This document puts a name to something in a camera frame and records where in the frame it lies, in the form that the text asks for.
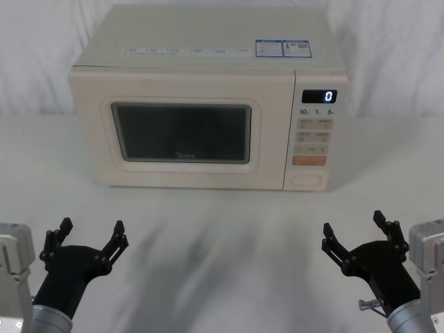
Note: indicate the white curtain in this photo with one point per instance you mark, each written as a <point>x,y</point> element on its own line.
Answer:
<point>34,52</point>

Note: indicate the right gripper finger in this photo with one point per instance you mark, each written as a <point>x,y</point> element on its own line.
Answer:
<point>336,248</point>
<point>393,236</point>

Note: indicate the cream microwave oven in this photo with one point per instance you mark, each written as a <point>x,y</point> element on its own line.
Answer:
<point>194,79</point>

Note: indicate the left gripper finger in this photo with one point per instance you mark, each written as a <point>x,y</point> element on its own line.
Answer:
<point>52,241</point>
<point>116,246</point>

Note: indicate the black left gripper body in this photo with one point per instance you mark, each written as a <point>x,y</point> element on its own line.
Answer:
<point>69,274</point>

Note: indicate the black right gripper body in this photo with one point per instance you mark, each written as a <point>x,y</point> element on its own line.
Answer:
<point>381,267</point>

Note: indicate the white table cloth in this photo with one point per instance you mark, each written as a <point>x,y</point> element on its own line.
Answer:
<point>222,249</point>

